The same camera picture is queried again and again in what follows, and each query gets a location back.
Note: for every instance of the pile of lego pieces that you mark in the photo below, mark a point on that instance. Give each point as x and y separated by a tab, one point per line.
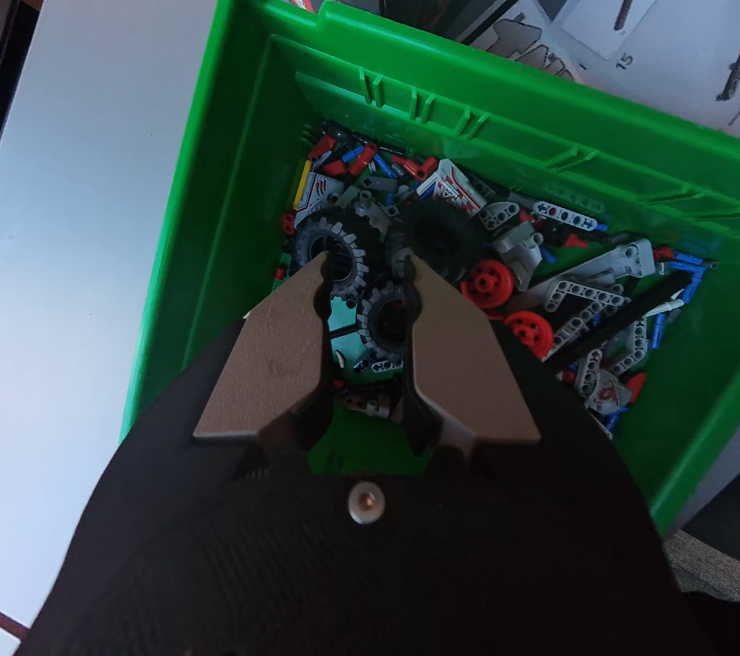
584	292

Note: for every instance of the green plastic bin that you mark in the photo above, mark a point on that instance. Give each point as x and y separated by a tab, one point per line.
231	147

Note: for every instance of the red lego wheel hub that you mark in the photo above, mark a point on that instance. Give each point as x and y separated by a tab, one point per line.
488	281
529	333

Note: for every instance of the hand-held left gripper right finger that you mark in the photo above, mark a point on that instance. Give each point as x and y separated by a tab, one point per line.
462	378

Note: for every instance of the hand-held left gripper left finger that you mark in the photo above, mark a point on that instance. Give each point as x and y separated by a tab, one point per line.
271	367

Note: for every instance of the black lego tire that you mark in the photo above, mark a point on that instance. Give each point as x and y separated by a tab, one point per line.
439	234
376	320
352	240

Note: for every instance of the lego sticker sheet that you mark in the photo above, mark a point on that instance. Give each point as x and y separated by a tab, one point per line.
520	40

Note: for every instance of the lego instruction booklet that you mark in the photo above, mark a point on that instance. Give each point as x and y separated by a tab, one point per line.
665	60

